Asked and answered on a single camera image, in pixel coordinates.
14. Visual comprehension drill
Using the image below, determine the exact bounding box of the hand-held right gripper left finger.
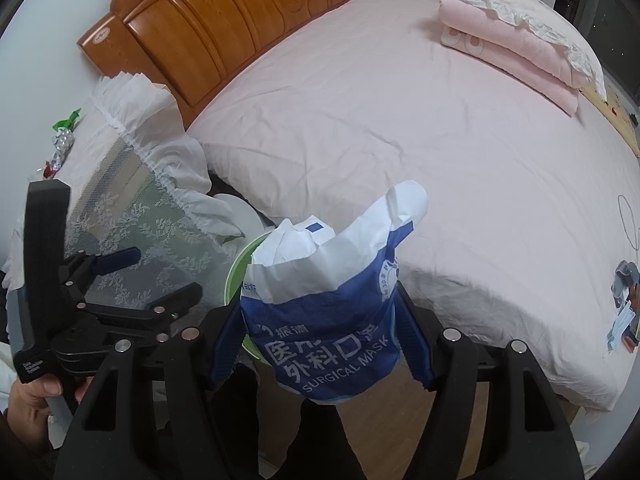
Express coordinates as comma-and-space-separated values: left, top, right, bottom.
52, 305, 261, 480

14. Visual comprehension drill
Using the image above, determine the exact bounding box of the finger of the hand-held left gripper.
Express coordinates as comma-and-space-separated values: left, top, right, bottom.
59, 246, 142, 288
75, 282, 203, 333

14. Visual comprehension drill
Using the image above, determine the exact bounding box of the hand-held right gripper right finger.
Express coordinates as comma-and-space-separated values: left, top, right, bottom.
370, 280, 583, 480

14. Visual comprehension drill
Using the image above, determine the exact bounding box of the green plastic basket bin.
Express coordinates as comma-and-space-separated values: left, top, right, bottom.
224, 230, 273, 366

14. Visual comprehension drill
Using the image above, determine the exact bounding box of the blue white mask packet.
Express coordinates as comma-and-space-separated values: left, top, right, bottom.
209, 179, 431, 406

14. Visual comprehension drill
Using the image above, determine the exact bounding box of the person's left forearm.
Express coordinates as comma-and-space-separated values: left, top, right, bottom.
0, 410, 61, 480

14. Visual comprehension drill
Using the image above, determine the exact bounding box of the person's left hand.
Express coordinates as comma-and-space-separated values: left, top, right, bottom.
7, 375, 93, 441

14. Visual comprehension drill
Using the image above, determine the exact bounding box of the crumpled silver foil wrapper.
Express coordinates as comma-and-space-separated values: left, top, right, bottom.
48, 129, 76, 171

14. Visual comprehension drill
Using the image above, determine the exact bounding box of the white round plastic object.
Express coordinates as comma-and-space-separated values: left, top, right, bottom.
210, 194, 273, 241

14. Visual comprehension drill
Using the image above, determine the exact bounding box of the crumpled green wrapper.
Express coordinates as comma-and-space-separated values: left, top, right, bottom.
54, 108, 83, 131

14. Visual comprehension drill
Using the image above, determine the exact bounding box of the bed with pink sheet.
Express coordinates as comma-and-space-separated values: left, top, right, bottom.
185, 0, 640, 413

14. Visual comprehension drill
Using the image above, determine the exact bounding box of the carved wooden headboard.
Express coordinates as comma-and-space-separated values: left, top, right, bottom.
77, 0, 371, 128

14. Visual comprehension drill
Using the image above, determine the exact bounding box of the yellow patterned mat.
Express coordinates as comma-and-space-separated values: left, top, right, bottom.
580, 85, 640, 161

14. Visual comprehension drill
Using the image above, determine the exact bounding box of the folded pink blanket with pillow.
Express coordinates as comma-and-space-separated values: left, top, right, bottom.
432, 0, 608, 101

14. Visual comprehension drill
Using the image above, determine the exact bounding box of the dark window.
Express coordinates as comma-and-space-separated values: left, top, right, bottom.
552, 0, 640, 106

